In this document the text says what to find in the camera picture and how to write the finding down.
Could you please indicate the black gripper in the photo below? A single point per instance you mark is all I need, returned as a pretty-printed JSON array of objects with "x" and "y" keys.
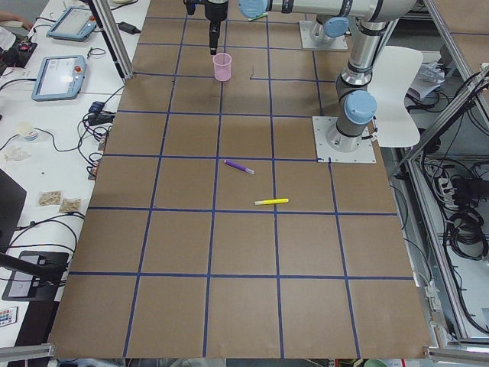
[{"x": 214, "y": 10}]

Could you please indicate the purple pen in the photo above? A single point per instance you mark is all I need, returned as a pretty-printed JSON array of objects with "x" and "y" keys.
[{"x": 238, "y": 166}]

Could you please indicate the pink plastic cup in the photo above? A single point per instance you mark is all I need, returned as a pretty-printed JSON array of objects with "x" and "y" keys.
[{"x": 222, "y": 67}]

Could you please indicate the green highlighter pen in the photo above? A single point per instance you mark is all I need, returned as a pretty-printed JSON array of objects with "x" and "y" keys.
[{"x": 258, "y": 17}]

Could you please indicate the black power adapter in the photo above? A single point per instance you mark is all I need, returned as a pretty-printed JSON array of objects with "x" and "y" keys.
[{"x": 128, "y": 28}]

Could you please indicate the far teach pendant tablet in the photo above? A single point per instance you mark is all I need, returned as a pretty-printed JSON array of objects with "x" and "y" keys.
[{"x": 75, "y": 24}]

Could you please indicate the teach pendant tablet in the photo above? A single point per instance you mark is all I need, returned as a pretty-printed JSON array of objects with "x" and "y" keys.
[
  {"x": 75, "y": 24},
  {"x": 59, "y": 78}
]

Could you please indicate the blue usb hub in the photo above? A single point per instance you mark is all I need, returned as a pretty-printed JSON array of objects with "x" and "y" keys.
[{"x": 96, "y": 107}]

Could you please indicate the near teach pendant tablet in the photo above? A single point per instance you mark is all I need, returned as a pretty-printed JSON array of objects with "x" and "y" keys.
[{"x": 59, "y": 78}]

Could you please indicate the white plastic chair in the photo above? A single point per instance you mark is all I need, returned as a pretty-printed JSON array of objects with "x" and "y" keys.
[{"x": 392, "y": 75}]

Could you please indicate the yellow highlighter pen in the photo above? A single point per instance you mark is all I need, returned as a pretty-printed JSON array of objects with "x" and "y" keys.
[{"x": 271, "y": 202}]

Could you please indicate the bag of nuts right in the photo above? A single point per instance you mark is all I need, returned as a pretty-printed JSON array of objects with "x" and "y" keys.
[{"x": 68, "y": 205}]

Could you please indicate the bag of nuts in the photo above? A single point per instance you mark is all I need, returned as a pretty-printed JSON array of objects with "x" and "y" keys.
[
  {"x": 50, "y": 198},
  {"x": 68, "y": 205}
]

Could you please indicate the bag of nuts left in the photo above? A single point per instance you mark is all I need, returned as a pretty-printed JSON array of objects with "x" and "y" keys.
[{"x": 50, "y": 198}]

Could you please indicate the white power strip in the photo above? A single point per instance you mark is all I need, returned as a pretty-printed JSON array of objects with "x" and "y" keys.
[{"x": 445, "y": 190}]

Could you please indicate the black monitor stand base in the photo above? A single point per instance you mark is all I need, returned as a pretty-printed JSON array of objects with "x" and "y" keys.
[{"x": 35, "y": 276}]

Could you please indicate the white remote control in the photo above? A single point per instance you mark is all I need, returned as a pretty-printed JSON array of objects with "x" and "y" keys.
[{"x": 8, "y": 316}]

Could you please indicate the aluminium frame post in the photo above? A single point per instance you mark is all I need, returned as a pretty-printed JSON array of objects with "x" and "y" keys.
[{"x": 105, "y": 20}]

